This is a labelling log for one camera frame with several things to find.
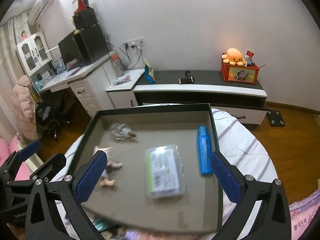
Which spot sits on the black speaker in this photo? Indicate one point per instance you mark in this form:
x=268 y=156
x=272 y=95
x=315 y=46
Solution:
x=85 y=17

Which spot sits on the black computer monitor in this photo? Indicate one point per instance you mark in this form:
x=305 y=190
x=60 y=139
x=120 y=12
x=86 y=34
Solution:
x=70 y=47

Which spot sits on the white desk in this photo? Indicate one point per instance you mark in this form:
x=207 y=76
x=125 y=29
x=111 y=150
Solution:
x=86 y=92

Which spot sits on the black office chair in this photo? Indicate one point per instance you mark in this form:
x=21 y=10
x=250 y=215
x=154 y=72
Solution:
x=50 y=115

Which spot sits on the blue snack bag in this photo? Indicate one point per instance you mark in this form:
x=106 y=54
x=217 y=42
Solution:
x=149 y=73

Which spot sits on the white side cabinet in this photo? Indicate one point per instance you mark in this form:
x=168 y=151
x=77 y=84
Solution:
x=122 y=97

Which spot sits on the pink padded jacket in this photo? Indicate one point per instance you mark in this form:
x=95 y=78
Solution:
x=23 y=105

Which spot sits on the red printed crate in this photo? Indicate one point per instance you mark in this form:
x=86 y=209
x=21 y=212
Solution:
x=240 y=75

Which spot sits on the black massage gun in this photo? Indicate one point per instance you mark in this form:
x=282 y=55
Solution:
x=185 y=78

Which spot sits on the small figurine on cabinet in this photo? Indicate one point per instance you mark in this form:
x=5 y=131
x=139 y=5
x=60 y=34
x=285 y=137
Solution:
x=24 y=35

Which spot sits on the pink box with dark rim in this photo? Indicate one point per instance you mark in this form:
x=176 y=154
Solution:
x=130 y=130

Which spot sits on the black floor scale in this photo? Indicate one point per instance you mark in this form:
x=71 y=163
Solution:
x=275 y=118

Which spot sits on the red triangular item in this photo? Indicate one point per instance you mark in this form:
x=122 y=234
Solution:
x=81 y=5

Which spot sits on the white wall power strip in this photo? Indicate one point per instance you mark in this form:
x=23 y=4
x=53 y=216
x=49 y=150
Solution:
x=133 y=41

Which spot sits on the white air conditioner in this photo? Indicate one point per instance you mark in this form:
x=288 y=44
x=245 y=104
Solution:
x=40 y=6

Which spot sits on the clear plastic package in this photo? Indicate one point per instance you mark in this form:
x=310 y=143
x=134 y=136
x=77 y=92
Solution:
x=165 y=172

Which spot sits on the small doll figure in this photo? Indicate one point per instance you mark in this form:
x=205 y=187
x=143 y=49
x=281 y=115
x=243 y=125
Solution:
x=108 y=182

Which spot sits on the beige curtain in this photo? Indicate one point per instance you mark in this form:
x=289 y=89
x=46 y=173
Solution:
x=7 y=80

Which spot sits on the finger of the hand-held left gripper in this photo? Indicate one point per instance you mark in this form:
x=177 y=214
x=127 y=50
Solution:
x=51 y=163
x=30 y=149

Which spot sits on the orange octopus plush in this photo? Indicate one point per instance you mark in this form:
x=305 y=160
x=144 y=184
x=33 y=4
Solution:
x=233 y=56

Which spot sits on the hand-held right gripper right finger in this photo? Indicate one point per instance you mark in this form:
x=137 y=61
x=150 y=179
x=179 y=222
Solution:
x=226 y=180

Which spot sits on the packets on side cabinet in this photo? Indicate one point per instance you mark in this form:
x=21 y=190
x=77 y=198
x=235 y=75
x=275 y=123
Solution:
x=121 y=80

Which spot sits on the red and white packet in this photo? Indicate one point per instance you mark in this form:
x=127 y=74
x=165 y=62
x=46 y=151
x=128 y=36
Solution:
x=249 y=56

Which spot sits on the clear plastic toy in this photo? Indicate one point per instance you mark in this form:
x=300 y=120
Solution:
x=120 y=131

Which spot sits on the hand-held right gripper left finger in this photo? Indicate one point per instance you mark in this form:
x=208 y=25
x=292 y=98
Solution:
x=91 y=177

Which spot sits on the white glass-door cabinet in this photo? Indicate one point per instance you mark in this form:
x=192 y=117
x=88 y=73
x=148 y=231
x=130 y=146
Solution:
x=32 y=52

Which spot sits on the blue plastic case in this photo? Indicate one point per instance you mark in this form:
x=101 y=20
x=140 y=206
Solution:
x=205 y=150

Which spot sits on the clear bottle with orange cap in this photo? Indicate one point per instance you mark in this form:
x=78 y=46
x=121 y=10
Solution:
x=117 y=66

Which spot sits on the black computer tower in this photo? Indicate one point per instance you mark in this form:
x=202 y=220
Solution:
x=92 y=45

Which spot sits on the pink printed quilt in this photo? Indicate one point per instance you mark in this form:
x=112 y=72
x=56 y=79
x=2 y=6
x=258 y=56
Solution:
x=303 y=212

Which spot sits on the black and white tv stand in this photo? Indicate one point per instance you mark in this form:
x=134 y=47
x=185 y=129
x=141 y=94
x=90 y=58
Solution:
x=200 y=90

